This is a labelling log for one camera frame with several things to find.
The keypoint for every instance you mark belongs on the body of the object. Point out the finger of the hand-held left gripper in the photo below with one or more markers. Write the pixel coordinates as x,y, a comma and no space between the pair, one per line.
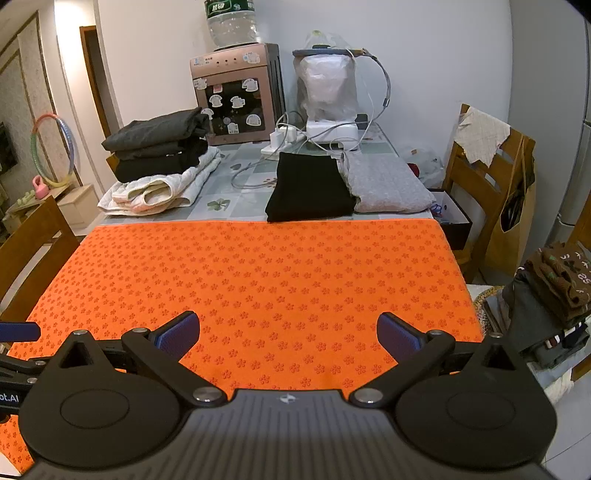
18,332
21,363

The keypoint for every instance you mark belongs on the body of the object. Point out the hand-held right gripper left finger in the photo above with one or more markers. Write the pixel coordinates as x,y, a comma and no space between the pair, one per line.
178,334

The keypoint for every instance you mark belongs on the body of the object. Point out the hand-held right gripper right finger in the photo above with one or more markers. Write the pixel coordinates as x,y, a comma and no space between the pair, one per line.
399,334

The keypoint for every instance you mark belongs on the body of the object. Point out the pile of folded clothes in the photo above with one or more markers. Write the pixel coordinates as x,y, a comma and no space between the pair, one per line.
531,314

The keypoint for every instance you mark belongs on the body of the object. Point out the black folded clothes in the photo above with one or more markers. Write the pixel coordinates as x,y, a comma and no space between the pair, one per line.
157,166

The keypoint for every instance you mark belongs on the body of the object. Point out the dark grey folded clothes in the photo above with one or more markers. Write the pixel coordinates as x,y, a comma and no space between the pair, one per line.
152,131

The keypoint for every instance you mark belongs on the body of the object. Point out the wooden chair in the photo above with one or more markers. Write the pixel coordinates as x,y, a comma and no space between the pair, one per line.
32,240
582,221
489,184
112,162

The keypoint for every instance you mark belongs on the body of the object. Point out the orange floral mat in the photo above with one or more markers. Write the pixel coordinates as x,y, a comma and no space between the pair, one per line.
277,277

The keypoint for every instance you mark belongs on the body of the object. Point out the dark open box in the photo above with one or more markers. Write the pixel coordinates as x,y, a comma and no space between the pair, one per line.
457,230

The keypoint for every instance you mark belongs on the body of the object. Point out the green dumbbell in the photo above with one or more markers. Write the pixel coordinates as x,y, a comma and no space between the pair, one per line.
25,196

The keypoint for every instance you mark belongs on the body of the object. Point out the low beige cabinet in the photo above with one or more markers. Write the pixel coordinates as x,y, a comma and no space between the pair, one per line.
78,203

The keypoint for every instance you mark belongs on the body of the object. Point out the brown paper bag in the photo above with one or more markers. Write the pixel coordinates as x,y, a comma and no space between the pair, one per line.
517,249

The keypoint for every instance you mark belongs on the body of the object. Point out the white quilted folded garment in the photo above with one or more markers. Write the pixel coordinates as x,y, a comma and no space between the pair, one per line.
175,189

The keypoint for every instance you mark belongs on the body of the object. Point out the grey folded garment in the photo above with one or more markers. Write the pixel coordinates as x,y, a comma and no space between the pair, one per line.
388,184

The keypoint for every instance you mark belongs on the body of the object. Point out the black folded pants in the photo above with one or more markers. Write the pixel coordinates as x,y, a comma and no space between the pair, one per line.
309,189

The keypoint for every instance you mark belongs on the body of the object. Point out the white plastic bag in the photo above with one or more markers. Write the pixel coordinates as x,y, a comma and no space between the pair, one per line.
429,164

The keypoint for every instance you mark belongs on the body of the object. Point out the colourful hula hoop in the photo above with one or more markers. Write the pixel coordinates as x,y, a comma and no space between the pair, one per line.
72,150

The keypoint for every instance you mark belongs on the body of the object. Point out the white power strip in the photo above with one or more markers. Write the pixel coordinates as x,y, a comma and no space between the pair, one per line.
277,148

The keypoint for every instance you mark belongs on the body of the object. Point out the white appliance base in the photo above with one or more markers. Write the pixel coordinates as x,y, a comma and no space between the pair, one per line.
332,134

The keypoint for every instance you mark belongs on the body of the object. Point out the black power adapter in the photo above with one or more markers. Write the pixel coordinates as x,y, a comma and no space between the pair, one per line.
362,122

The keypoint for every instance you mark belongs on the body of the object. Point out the beige quilted cloth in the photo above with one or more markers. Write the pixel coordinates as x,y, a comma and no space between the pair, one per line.
480,134

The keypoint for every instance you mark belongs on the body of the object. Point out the white charger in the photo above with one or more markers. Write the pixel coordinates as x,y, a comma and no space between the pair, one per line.
286,134

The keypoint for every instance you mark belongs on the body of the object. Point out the small brown cabinet with stickers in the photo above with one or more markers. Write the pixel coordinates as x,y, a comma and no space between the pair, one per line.
231,106

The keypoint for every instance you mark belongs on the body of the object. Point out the plastic-wrapped appliance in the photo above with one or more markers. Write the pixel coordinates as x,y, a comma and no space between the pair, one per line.
328,87

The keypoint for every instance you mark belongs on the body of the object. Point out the silver refrigerator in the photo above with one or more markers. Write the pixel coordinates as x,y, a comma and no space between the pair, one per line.
577,138

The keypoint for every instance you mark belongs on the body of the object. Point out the brown wooden door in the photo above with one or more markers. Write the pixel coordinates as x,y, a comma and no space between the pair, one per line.
99,78

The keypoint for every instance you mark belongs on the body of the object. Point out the clear water bottle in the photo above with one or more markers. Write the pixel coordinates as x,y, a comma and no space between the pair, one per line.
231,27

